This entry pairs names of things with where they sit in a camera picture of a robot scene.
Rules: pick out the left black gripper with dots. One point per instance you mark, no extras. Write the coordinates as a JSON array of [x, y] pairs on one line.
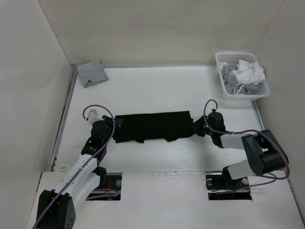
[[108, 120]]

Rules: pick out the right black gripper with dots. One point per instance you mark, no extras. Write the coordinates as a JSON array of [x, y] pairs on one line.
[[197, 125]]

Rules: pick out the black tank top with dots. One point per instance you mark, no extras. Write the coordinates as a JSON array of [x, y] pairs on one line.
[[140, 127]]

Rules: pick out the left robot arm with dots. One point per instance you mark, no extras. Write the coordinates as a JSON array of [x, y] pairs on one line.
[[57, 207]]

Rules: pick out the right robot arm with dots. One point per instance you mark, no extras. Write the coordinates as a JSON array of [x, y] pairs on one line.
[[263, 154]]

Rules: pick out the grey tank top in basket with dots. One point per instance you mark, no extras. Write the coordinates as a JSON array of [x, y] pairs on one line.
[[231, 84]]

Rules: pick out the folded grey tank top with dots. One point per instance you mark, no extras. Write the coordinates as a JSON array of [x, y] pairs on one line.
[[92, 73]]

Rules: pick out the white plastic basket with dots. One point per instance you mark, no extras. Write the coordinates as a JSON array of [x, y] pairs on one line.
[[231, 57]]

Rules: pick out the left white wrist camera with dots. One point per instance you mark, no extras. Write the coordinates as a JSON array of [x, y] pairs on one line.
[[93, 116]]

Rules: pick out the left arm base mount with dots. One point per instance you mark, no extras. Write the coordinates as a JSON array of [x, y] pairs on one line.
[[109, 189]]

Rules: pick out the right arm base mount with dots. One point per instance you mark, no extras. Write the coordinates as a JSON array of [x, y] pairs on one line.
[[221, 186]]

